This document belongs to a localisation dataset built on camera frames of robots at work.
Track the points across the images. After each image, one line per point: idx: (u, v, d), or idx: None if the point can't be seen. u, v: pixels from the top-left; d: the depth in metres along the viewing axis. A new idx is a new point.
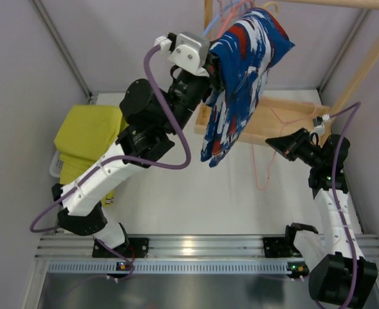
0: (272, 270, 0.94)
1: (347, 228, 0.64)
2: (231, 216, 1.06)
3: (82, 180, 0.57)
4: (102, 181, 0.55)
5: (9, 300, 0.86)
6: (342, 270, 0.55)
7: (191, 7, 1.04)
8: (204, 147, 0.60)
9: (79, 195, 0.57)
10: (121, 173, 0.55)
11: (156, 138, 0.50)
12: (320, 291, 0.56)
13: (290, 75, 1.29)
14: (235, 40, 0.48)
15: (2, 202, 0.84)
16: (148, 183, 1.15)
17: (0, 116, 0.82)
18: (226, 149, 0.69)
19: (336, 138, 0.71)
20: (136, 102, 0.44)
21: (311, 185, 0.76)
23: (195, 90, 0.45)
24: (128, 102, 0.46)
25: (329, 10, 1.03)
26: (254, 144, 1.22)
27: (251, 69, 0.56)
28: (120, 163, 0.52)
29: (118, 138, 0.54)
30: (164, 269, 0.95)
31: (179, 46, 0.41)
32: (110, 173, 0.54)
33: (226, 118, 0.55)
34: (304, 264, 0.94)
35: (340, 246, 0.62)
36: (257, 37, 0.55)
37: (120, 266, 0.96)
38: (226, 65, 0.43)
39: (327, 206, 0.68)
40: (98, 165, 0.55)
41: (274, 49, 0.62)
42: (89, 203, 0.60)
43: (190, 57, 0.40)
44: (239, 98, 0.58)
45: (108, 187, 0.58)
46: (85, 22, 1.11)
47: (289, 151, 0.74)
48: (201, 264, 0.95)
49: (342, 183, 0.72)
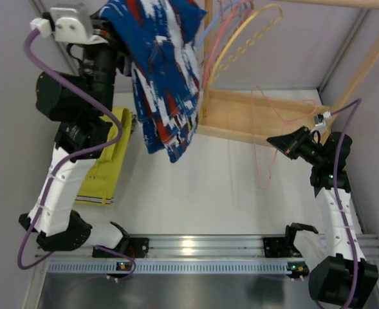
0: (272, 270, 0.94)
1: (349, 229, 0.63)
2: (231, 216, 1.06)
3: (42, 198, 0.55)
4: (63, 189, 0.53)
5: (9, 300, 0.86)
6: (342, 271, 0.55)
7: None
8: (145, 134, 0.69)
9: (47, 214, 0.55)
10: (77, 174, 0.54)
11: (90, 123, 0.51)
12: (320, 291, 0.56)
13: (290, 75, 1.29)
14: (123, 3, 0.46)
15: (2, 203, 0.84)
16: (148, 183, 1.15)
17: (0, 116, 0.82)
18: (181, 134, 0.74)
19: (338, 135, 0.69)
20: (50, 97, 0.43)
21: (313, 182, 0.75)
23: (106, 62, 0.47)
24: (42, 100, 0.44)
25: (329, 10, 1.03)
26: (255, 145, 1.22)
27: (161, 38, 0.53)
28: (69, 164, 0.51)
29: (56, 143, 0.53)
30: (164, 269, 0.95)
31: (57, 21, 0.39)
32: (65, 177, 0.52)
33: (157, 93, 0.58)
34: (304, 264, 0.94)
35: (341, 248, 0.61)
36: (154, 1, 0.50)
37: (120, 265, 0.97)
38: (118, 27, 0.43)
39: (329, 206, 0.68)
40: (50, 176, 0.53)
41: (180, 15, 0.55)
42: (62, 217, 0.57)
43: (73, 27, 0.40)
44: (163, 70, 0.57)
45: (71, 192, 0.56)
46: None
47: (289, 150, 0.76)
48: (201, 264, 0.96)
49: (345, 181, 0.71)
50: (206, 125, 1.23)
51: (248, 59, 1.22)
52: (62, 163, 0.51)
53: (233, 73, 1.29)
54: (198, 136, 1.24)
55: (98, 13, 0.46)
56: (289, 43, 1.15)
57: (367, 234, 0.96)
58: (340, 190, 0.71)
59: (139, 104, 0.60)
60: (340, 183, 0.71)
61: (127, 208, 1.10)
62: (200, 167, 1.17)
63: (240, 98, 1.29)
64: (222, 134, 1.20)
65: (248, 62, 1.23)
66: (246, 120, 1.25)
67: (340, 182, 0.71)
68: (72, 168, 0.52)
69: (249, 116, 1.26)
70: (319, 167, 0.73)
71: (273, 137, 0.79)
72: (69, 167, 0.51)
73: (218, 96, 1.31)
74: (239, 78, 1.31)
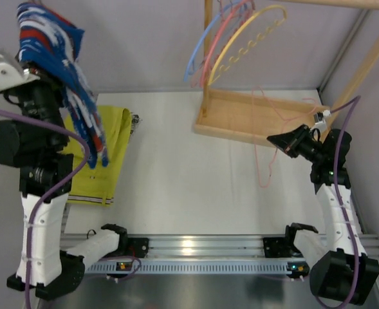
0: (272, 270, 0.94)
1: (349, 224, 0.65)
2: (231, 216, 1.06)
3: (28, 250, 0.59)
4: (46, 232, 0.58)
5: None
6: (343, 267, 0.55)
7: (191, 8, 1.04)
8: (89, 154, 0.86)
9: (37, 262, 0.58)
10: (54, 214, 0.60)
11: (53, 161, 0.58)
12: (321, 286, 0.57)
13: (290, 75, 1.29)
14: (35, 40, 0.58)
15: None
16: (148, 183, 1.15)
17: None
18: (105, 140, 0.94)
19: (338, 131, 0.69)
20: (8, 145, 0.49)
21: (313, 179, 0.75)
23: (44, 98, 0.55)
24: (0, 151, 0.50)
25: (329, 10, 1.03)
26: (257, 144, 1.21)
27: (67, 62, 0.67)
28: (44, 206, 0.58)
29: (23, 192, 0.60)
30: (164, 269, 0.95)
31: None
32: (45, 219, 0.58)
33: (88, 112, 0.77)
34: (305, 264, 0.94)
35: (342, 243, 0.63)
36: (53, 31, 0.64)
37: (120, 265, 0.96)
38: (41, 64, 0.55)
39: (330, 203, 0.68)
40: (29, 226, 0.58)
41: (73, 38, 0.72)
42: (53, 262, 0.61)
43: (3, 71, 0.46)
44: (83, 90, 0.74)
45: (55, 234, 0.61)
46: (85, 23, 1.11)
47: (289, 149, 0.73)
48: (201, 264, 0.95)
49: (345, 177, 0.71)
50: (206, 125, 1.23)
51: (248, 60, 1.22)
52: (37, 208, 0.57)
53: (232, 74, 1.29)
54: (198, 136, 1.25)
55: (17, 59, 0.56)
56: (289, 44, 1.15)
57: (367, 234, 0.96)
58: (341, 187, 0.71)
59: (81, 127, 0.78)
60: (340, 179, 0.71)
61: (127, 207, 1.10)
62: (200, 167, 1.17)
63: (240, 98, 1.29)
64: (222, 134, 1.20)
65: (248, 62, 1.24)
66: (245, 120, 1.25)
67: (341, 179, 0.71)
68: (48, 210, 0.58)
69: (248, 116, 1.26)
70: (318, 163, 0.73)
71: (273, 136, 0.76)
72: (44, 209, 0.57)
73: (218, 97, 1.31)
74: (238, 78, 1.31)
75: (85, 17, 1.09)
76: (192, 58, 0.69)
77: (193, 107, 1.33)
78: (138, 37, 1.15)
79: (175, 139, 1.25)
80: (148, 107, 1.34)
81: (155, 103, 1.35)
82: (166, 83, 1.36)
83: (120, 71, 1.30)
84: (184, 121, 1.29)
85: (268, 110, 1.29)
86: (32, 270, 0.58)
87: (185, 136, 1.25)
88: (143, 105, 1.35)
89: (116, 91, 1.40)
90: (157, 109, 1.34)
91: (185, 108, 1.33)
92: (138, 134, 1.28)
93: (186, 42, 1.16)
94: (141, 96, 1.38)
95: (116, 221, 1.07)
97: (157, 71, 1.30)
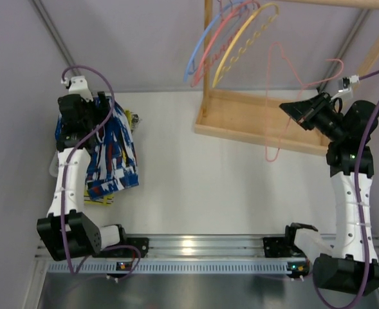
0: (271, 270, 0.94)
1: (363, 226, 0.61)
2: (232, 216, 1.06)
3: (62, 184, 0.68)
4: (77, 171, 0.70)
5: (9, 300, 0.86)
6: (348, 273, 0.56)
7: (191, 7, 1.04)
8: (123, 172, 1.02)
9: (71, 193, 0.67)
10: (83, 163, 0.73)
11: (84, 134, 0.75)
12: (324, 283, 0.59)
13: (290, 75, 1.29)
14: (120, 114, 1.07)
15: (0, 204, 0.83)
16: (148, 181, 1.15)
17: None
18: (105, 180, 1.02)
19: (362, 107, 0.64)
20: (69, 99, 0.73)
21: (329, 161, 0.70)
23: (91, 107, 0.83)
24: (62, 103, 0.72)
25: (330, 10, 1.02)
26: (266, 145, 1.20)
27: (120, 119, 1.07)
28: (78, 152, 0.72)
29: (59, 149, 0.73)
30: (164, 268, 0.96)
31: (74, 82, 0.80)
32: (78, 161, 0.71)
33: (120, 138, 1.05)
34: (304, 264, 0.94)
35: (352, 247, 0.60)
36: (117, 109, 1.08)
37: (120, 265, 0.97)
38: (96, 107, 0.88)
39: (346, 197, 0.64)
40: (65, 166, 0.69)
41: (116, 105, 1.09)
42: (80, 201, 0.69)
43: (81, 82, 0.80)
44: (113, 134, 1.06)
45: (81, 180, 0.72)
46: (85, 22, 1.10)
47: (304, 120, 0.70)
48: (201, 264, 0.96)
49: (368, 162, 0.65)
50: (205, 125, 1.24)
51: (248, 59, 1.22)
52: (74, 150, 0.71)
53: (233, 74, 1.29)
54: (198, 136, 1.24)
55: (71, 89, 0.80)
56: (289, 44, 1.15)
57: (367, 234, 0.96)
58: (360, 175, 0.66)
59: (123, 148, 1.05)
60: (363, 164, 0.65)
61: (127, 207, 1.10)
62: (200, 167, 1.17)
63: (240, 98, 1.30)
64: (223, 134, 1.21)
65: (248, 62, 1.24)
66: (246, 120, 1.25)
67: (365, 162, 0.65)
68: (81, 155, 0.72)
69: (249, 116, 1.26)
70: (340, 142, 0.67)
71: (287, 103, 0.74)
72: (80, 152, 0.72)
73: (218, 96, 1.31)
74: (239, 78, 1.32)
75: (85, 17, 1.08)
76: (192, 58, 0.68)
77: (193, 106, 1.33)
78: (138, 37, 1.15)
79: (176, 138, 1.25)
80: (149, 107, 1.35)
81: (155, 103, 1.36)
82: (166, 82, 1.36)
83: (120, 71, 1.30)
84: (184, 121, 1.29)
85: (269, 110, 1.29)
86: (65, 200, 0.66)
87: (185, 135, 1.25)
88: (144, 105, 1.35)
89: (117, 91, 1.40)
90: (158, 109, 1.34)
91: (186, 107, 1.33)
92: (139, 134, 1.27)
93: (186, 42, 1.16)
94: (143, 96, 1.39)
95: (117, 219, 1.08)
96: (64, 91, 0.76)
97: (158, 71, 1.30)
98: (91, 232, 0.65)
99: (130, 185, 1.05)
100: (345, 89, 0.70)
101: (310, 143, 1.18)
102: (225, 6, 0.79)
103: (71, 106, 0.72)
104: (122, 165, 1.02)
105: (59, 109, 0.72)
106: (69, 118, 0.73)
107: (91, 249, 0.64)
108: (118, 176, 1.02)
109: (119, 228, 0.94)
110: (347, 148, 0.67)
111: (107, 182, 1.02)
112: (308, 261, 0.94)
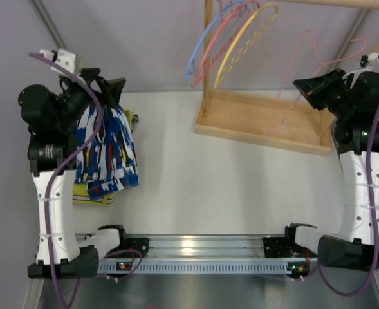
0: (271, 270, 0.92)
1: (373, 209, 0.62)
2: (232, 216, 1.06)
3: (47, 228, 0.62)
4: (62, 206, 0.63)
5: (9, 301, 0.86)
6: (356, 257, 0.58)
7: (192, 7, 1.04)
8: (123, 172, 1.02)
9: (60, 237, 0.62)
10: (67, 189, 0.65)
11: (63, 142, 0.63)
12: (329, 263, 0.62)
13: (290, 75, 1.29)
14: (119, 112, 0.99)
15: (1, 203, 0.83)
16: (148, 181, 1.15)
17: (0, 115, 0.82)
18: (107, 181, 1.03)
19: (369, 76, 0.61)
20: (35, 102, 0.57)
21: (339, 140, 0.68)
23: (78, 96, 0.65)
24: (26, 109, 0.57)
25: (330, 9, 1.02)
26: (266, 146, 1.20)
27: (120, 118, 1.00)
28: (60, 179, 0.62)
29: (35, 170, 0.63)
30: (165, 269, 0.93)
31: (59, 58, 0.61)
32: (60, 194, 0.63)
33: (119, 139, 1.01)
34: (305, 264, 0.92)
35: (361, 230, 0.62)
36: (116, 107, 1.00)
37: (120, 266, 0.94)
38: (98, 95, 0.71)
39: (356, 178, 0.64)
40: (46, 201, 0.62)
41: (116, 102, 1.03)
42: (71, 239, 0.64)
43: (67, 63, 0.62)
44: (112, 132, 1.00)
45: (68, 210, 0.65)
46: (85, 22, 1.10)
47: (313, 93, 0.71)
48: (201, 264, 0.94)
49: None
50: (206, 124, 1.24)
51: (248, 59, 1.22)
52: (53, 181, 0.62)
53: (233, 74, 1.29)
54: (198, 136, 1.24)
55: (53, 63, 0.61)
56: (289, 44, 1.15)
57: None
58: (372, 153, 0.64)
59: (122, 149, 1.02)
60: (376, 141, 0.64)
61: (127, 207, 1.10)
62: (201, 167, 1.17)
63: (240, 98, 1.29)
64: (224, 134, 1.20)
65: (248, 62, 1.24)
66: (246, 120, 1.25)
67: (378, 138, 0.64)
68: (62, 182, 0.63)
69: (249, 116, 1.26)
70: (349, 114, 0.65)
71: (299, 79, 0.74)
72: (61, 179, 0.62)
73: (218, 96, 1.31)
74: (239, 78, 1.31)
75: (85, 17, 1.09)
76: (192, 58, 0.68)
77: (193, 106, 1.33)
78: (139, 37, 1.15)
79: (176, 138, 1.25)
80: (149, 106, 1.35)
81: (155, 103, 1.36)
82: (165, 82, 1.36)
83: (120, 71, 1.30)
84: (184, 121, 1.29)
85: (270, 110, 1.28)
86: (54, 246, 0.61)
87: (185, 135, 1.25)
88: (144, 104, 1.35)
89: None
90: (158, 109, 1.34)
91: (186, 107, 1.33)
92: (140, 133, 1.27)
93: (187, 43, 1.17)
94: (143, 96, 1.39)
95: (118, 219, 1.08)
96: (30, 87, 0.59)
97: (158, 71, 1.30)
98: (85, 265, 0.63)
99: (130, 185, 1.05)
100: (361, 67, 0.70)
101: (309, 142, 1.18)
102: (225, 6, 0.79)
103: (37, 112, 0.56)
104: (122, 165, 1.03)
105: (21, 115, 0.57)
106: (40, 125, 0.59)
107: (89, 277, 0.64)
108: (118, 176, 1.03)
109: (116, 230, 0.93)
110: (358, 123, 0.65)
111: (107, 182, 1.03)
112: (308, 261, 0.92)
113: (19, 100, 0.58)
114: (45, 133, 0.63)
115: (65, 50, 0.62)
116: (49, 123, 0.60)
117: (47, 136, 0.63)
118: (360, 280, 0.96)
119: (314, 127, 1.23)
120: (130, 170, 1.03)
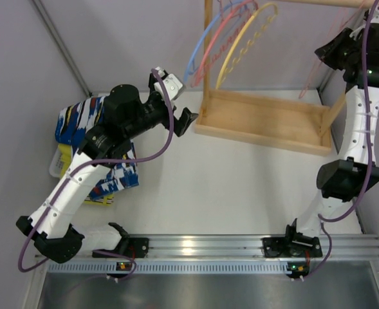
0: (272, 270, 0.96)
1: (369, 133, 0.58)
2: (232, 217, 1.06)
3: (54, 197, 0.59)
4: (74, 192, 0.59)
5: (8, 301, 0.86)
6: (349, 172, 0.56)
7: (192, 8, 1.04)
8: (123, 172, 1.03)
9: (54, 214, 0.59)
10: (91, 179, 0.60)
11: (114, 141, 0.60)
12: (323, 184, 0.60)
13: (290, 76, 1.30)
14: None
15: (1, 204, 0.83)
16: (148, 181, 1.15)
17: (0, 116, 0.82)
18: (107, 181, 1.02)
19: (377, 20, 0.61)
20: (123, 97, 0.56)
21: (347, 79, 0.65)
23: (159, 113, 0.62)
24: (110, 98, 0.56)
25: (330, 10, 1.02)
26: (268, 147, 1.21)
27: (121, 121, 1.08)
28: (89, 168, 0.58)
29: (80, 148, 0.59)
30: (165, 268, 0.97)
31: (169, 79, 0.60)
32: (82, 180, 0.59)
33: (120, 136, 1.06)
34: (304, 264, 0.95)
35: (354, 152, 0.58)
36: None
37: (120, 265, 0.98)
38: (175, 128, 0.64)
39: (356, 109, 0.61)
40: (67, 177, 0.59)
41: None
42: (65, 221, 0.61)
43: (172, 88, 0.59)
44: None
45: (82, 195, 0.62)
46: (85, 22, 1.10)
47: (325, 56, 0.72)
48: (201, 264, 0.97)
49: None
50: (206, 124, 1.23)
51: (248, 59, 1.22)
52: (82, 167, 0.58)
53: (233, 74, 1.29)
54: (198, 136, 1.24)
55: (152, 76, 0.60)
56: (289, 44, 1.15)
57: (367, 235, 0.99)
58: (370, 88, 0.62)
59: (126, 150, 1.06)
60: (377, 79, 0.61)
61: (127, 207, 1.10)
62: (201, 167, 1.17)
63: (240, 98, 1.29)
64: (227, 135, 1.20)
65: (249, 62, 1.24)
66: (246, 120, 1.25)
67: None
68: (90, 172, 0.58)
69: (249, 116, 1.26)
70: (356, 58, 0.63)
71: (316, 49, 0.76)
72: (89, 170, 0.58)
73: (218, 96, 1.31)
74: (239, 78, 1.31)
75: (85, 17, 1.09)
76: (192, 58, 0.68)
77: (193, 106, 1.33)
78: (138, 37, 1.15)
79: (176, 139, 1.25)
80: None
81: None
82: None
83: (119, 71, 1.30)
84: None
85: (271, 109, 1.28)
86: (46, 217, 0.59)
87: (185, 135, 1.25)
88: None
89: None
90: None
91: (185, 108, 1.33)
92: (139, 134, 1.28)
93: (187, 43, 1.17)
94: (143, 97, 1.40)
95: (118, 219, 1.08)
96: (129, 84, 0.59)
97: None
98: (64, 246, 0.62)
99: (130, 185, 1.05)
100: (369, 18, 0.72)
101: (310, 143, 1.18)
102: (225, 6, 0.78)
103: (114, 105, 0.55)
104: (122, 165, 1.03)
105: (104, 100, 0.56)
106: (109, 116, 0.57)
107: (59, 257, 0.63)
108: (118, 176, 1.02)
109: (120, 236, 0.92)
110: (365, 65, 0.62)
111: (107, 183, 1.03)
112: (307, 261, 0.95)
113: (112, 89, 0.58)
114: (110, 126, 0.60)
115: (175, 77, 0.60)
116: (121, 120, 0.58)
117: (110, 128, 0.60)
118: (360, 280, 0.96)
119: (314, 127, 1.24)
120: (130, 170, 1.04)
